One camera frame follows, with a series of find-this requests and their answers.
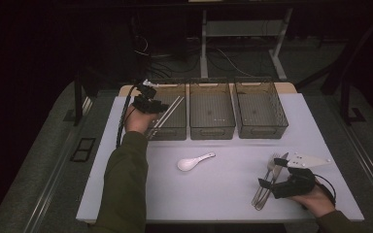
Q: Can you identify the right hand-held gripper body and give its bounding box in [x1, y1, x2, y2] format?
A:
[271, 152, 332, 200]

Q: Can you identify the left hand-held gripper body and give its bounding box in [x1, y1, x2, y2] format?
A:
[131, 79, 160, 115]

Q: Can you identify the smoky clear plastic bin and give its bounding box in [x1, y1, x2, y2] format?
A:
[188, 82, 237, 141]
[140, 83, 188, 142]
[233, 81, 289, 140]

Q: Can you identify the white ceramic spoon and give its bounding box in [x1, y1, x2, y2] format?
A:
[177, 151, 217, 173]

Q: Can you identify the person's left hand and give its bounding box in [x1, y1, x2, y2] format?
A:
[123, 103, 159, 135]

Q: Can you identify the person's right hand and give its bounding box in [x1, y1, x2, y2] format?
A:
[287, 184, 337, 218]

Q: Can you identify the black metal stand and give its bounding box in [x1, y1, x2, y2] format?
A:
[73, 69, 89, 127]
[339, 77, 367, 126]

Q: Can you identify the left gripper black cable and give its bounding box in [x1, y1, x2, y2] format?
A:
[115, 84, 144, 149]

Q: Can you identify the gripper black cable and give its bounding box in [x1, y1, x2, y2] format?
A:
[115, 84, 144, 149]
[314, 174, 337, 207]

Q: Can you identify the tangle of floor cables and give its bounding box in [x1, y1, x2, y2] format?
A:
[129, 16, 256, 80]

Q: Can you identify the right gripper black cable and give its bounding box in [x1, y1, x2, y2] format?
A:
[314, 174, 337, 207]

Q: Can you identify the white metal desk frame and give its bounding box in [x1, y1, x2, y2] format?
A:
[199, 8, 294, 82]

